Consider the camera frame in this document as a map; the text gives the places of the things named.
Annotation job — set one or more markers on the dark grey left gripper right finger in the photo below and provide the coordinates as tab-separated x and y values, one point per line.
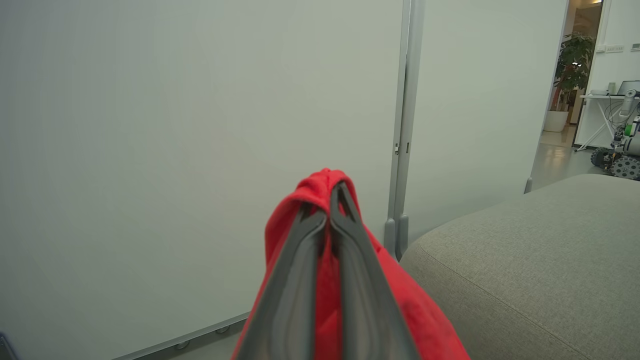
365	300

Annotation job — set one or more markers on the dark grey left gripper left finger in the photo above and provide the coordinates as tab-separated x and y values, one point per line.
290	300

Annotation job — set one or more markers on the red garment with white trim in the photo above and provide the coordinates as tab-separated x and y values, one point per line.
425	325

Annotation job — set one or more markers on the wheeled robot with grey arm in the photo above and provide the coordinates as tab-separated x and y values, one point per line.
627	162

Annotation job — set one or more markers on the small round partition levelling foot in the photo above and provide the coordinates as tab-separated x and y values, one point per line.
182	345
222	329

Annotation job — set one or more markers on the grey fabric sofa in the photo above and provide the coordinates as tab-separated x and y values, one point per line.
540	270

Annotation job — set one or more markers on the small grey partition foot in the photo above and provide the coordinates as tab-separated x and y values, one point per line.
528	186

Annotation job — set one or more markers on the white plant pot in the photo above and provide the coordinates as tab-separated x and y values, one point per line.
555	121

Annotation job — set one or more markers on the white folding table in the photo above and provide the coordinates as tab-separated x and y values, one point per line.
597	97

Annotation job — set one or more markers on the green leafy potted plant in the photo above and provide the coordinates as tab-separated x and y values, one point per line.
575	65

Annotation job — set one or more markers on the grey laptop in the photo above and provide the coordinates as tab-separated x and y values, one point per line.
630	88

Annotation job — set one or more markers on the grey partition bottom rail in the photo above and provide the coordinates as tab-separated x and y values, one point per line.
200	336

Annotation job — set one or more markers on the grey partition corner post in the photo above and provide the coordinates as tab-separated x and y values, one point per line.
407	100

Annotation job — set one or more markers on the white wall switch panel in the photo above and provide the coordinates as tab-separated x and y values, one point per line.
614	48

